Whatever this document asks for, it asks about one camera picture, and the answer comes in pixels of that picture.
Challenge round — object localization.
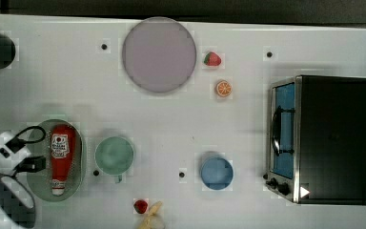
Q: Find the purple round plate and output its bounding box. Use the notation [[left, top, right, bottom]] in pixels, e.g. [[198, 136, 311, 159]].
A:
[[122, 17, 196, 93]]

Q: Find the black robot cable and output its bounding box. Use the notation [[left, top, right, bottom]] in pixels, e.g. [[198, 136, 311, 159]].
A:
[[12, 125, 48, 146]]

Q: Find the red ketchup bottle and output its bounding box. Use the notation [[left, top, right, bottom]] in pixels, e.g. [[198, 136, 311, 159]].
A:
[[50, 124, 75, 196]]

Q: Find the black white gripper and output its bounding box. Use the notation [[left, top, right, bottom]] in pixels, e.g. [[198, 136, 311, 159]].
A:
[[0, 137, 46, 174]]

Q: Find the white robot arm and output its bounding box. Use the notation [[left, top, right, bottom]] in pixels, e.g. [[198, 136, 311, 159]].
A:
[[0, 132, 46, 229]]

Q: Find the toy orange half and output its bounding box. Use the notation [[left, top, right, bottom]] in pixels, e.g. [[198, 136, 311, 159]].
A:
[[215, 80, 233, 97]]

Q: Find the red toy strawberry bottom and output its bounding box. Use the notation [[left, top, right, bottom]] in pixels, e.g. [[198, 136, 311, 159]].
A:
[[133, 199, 148, 214]]

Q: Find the black toaster oven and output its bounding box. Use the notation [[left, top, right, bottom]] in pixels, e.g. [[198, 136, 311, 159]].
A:
[[263, 75, 366, 206]]

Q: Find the green mug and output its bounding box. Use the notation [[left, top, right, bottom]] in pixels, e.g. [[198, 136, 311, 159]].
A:
[[94, 136, 134, 183]]

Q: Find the red toy strawberry top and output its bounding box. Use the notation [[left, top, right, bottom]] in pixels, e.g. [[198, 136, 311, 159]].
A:
[[203, 52, 222, 67]]

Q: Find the green oval strainer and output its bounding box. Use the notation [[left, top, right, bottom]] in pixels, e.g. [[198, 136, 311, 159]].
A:
[[27, 119, 86, 202]]

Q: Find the blue cup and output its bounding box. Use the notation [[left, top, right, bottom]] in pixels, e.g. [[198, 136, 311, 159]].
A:
[[200, 156, 234, 191]]

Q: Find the red toy strawberry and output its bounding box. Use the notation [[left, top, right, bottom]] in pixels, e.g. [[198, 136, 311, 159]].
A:
[[203, 52, 222, 67], [133, 199, 148, 214]]

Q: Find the peeled toy banana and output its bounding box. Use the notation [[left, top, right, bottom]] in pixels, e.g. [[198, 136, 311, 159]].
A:
[[137, 201, 166, 229]]

